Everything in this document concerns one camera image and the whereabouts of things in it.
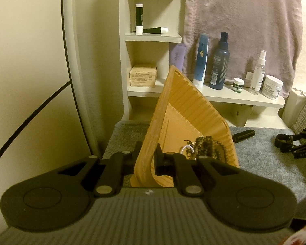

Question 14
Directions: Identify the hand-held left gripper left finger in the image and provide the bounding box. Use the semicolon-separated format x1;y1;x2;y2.
58;151;139;197

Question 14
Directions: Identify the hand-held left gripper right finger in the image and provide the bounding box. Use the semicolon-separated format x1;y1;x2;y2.
153;143;253;197

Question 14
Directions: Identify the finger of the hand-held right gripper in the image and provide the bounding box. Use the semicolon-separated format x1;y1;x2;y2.
291;143;306;160
274;133;303;154

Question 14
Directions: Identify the white bead bracelet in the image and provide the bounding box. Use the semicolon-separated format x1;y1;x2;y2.
180;145;195;157

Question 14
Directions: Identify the brown wooden bead bracelet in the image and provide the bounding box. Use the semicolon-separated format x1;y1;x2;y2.
194;136;223;159

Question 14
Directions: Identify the orange ribbed plastic tray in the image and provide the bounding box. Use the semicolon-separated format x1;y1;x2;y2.
130;65;241;188

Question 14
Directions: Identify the white padded object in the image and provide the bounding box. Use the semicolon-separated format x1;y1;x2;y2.
283;88;306;130

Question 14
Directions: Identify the grey towel mat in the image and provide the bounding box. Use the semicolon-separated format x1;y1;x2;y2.
102;121;306;218

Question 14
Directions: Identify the black cylindrical case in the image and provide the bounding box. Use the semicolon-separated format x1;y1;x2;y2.
231;130;256;143

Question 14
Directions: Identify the white cream jar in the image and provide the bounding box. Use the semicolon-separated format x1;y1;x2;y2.
261;75;284;101

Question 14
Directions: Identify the clear spray bottle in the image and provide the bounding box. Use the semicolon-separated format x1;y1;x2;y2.
249;50;267;96

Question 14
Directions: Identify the small green jar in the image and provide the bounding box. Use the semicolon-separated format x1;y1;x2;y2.
232;78;245;93

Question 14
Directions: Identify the white wooden shelf unit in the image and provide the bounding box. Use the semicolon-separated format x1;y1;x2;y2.
119;0;286;128

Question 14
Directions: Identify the beige cardboard box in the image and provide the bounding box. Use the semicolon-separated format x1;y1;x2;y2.
130;66;158;88

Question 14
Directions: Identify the red and white packet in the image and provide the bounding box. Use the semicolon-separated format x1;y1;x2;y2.
285;225;306;245

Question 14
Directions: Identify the dark blue spray bottle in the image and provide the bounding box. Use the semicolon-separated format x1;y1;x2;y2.
209;31;231;90

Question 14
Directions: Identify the purple cosmetic tube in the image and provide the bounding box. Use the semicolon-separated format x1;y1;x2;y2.
169;43;187;72

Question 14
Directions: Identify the blue and white cosmetic tube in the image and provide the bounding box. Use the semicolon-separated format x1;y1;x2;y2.
193;33;210;87

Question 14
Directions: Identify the white curved panel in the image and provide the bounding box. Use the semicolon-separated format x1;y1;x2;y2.
61;0;104;159

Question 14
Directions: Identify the pink hanging towel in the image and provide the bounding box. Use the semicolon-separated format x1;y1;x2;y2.
182;0;303;99

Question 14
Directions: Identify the black tube with white cap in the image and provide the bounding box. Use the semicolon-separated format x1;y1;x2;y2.
143;27;169;35
135;4;144;35

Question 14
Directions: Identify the small brown tasselled bracelet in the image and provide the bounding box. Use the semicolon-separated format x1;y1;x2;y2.
184;139;197;160

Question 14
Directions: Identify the black cable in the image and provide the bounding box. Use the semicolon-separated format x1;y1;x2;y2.
0;80;71;170

